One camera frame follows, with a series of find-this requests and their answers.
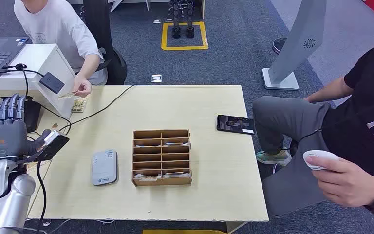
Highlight grey white card reader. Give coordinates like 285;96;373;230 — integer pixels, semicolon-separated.
92;150;119;187

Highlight white counter box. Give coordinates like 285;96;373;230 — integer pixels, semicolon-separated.
0;43;76;120

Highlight round black base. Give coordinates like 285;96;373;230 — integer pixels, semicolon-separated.
272;37;288;55

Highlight yellow floor tape square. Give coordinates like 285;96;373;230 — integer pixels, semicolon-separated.
161;21;209;51

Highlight small stack yellow cards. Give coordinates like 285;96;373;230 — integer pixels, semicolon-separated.
71;97;88;113

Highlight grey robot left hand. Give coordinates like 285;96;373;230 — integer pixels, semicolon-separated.
0;93;52;159

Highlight white oval remote controller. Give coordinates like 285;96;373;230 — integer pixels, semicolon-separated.
302;150;340;171

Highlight person's left hand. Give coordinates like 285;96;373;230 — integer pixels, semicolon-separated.
304;155;374;208
73;76;93;98

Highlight black scanner cable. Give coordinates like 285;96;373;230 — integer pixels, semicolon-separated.
0;63;45;98

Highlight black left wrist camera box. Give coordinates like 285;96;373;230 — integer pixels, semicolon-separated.
34;130;70;162

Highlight black smartphone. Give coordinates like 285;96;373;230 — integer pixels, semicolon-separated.
216;114;256;135

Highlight black square scanner pad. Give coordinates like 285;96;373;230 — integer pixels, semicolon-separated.
39;71;66;95

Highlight grey kiosk stand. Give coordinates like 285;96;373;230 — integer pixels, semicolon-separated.
262;0;328;90

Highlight person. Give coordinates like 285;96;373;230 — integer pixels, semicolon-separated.
14;0;109;98
252;6;374;220

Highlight green sneaker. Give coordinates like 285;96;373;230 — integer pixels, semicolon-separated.
255;149;293;165

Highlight long black cable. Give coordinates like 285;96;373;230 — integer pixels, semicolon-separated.
59;85;136;132

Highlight black office chair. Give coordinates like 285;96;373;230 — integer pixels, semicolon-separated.
83;0;128;86

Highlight humanoid robot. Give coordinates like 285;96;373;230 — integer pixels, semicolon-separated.
168;0;196;39

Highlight wooden slotted card organizer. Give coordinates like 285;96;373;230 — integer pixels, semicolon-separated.
132;129;192;187

